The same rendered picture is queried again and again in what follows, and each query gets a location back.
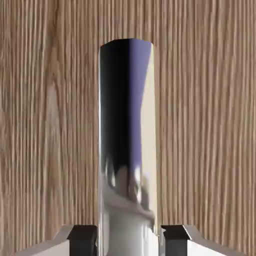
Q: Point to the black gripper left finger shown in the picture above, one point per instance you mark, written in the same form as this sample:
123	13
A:
82	240

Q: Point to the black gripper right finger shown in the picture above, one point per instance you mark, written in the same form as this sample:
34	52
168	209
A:
176	242

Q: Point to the light wood drawer front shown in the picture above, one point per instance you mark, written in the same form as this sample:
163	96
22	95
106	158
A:
50	120

